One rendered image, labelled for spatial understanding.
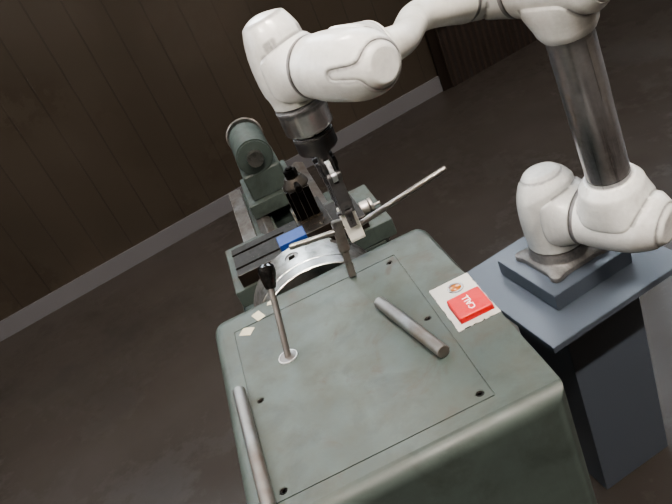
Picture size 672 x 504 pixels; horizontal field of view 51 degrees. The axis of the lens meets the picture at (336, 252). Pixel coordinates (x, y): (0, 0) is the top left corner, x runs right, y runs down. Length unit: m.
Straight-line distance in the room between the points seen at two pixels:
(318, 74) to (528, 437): 0.60
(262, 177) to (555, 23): 1.45
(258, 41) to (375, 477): 0.68
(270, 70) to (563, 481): 0.77
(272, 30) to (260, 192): 1.54
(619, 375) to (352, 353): 1.16
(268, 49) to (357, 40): 0.18
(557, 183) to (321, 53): 0.92
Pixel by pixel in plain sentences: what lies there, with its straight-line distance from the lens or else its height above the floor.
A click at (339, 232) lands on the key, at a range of 1.35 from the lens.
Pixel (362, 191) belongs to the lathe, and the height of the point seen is 0.92.
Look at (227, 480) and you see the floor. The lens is 3.03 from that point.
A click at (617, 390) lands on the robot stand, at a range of 2.24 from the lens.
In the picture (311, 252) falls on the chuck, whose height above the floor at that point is 1.23.
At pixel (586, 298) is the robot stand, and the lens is 1.95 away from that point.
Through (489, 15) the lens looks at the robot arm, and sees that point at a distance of 1.56.
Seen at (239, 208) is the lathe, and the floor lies 0.87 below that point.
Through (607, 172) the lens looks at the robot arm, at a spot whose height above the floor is 1.13.
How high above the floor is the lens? 2.00
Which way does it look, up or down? 30 degrees down
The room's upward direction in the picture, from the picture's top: 25 degrees counter-clockwise
